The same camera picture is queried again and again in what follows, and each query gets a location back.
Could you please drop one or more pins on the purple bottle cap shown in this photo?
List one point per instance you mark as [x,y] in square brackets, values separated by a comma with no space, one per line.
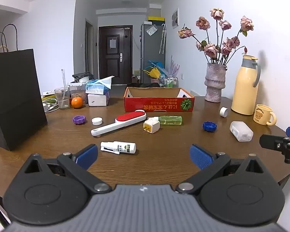
[79,120]

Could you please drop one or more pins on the clear plastic pouch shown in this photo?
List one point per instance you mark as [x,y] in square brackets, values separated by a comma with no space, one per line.
[151,30]

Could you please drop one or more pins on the white spray bottle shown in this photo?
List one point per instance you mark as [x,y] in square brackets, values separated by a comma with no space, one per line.
[122,147]

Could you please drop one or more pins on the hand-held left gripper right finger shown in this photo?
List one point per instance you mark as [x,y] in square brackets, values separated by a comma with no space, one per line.
[200,156]

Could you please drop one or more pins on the red cardboard box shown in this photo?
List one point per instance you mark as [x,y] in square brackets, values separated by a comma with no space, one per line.
[157,104]

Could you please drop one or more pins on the orange fruit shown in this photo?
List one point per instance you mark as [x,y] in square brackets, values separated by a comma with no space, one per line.
[77,102]

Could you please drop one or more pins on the black paper bag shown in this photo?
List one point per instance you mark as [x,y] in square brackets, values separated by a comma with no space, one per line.
[14,91]

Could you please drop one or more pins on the dark brown door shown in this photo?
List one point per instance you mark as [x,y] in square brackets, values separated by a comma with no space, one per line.
[114,62]

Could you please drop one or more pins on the white tape roll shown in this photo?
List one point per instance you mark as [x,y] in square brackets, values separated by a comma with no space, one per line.
[223,112]

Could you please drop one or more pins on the textured grey vase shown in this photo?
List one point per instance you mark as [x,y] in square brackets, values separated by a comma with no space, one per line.
[214,84]

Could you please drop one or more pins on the yellow bear mug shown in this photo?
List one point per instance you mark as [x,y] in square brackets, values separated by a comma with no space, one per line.
[262,114]

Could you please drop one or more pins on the dark side door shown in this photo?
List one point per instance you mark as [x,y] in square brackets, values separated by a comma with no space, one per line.
[89,50]

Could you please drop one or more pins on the yellow box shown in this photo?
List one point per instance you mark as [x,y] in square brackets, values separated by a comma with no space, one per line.
[156,18]

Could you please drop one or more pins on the thin white rod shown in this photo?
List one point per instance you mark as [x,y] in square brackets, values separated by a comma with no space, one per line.
[63,77]

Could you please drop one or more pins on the dried pink roses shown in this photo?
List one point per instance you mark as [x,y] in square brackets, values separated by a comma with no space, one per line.
[210,49]

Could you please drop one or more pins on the white charger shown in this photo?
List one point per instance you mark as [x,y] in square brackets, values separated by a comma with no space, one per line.
[47,106]

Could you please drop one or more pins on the pink pot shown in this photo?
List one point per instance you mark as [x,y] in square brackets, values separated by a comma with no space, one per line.
[154,80]

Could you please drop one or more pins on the white tissue pack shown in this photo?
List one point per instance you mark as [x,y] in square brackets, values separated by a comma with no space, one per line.
[98,99]

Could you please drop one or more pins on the white round appliance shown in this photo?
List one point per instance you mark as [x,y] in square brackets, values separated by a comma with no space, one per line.
[84,79]

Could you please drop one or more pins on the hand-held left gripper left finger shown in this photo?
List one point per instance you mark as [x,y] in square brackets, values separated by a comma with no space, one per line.
[88,156]

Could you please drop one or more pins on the black folding rack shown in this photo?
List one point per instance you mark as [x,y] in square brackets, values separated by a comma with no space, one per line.
[82,75]

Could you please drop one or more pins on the blue bottle cap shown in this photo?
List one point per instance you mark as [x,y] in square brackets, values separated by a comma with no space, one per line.
[209,126]

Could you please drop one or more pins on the black cloth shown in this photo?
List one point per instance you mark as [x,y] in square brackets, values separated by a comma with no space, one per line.
[145,85]

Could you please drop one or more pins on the yellow thermos jug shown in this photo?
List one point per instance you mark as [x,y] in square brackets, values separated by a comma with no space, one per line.
[244,89]

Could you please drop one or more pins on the white bottle cap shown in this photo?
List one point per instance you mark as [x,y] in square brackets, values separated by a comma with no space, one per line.
[97,121]

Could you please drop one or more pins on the red and white lint brush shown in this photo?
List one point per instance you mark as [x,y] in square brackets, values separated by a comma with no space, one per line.
[125,122]

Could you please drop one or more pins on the clear food container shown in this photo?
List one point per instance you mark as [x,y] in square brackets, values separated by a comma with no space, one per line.
[75,90]

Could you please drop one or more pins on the hanging white umbrella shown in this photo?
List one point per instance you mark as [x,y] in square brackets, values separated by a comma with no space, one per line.
[162,40]

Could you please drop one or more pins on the purple wall decoration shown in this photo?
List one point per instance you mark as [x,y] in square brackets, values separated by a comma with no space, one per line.
[174,66]

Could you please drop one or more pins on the blue tissue pack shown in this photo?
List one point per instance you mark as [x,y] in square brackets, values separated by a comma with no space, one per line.
[95,88]

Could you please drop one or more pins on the small white carton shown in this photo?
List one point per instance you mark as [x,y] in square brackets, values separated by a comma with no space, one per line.
[48,93]

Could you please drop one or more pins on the grey refrigerator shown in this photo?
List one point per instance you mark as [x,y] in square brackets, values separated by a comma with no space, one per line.
[151,50]

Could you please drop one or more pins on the yellow plastic bag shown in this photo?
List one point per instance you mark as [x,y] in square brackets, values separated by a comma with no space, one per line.
[48,97]

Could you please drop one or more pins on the white plug adapter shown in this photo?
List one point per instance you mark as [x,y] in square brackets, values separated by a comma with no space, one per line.
[151,126]

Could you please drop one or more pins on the clear drinking glass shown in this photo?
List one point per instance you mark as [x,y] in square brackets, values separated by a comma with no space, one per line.
[62,100]

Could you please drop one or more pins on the green spray bottle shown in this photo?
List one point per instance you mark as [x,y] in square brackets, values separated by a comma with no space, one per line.
[170,120]

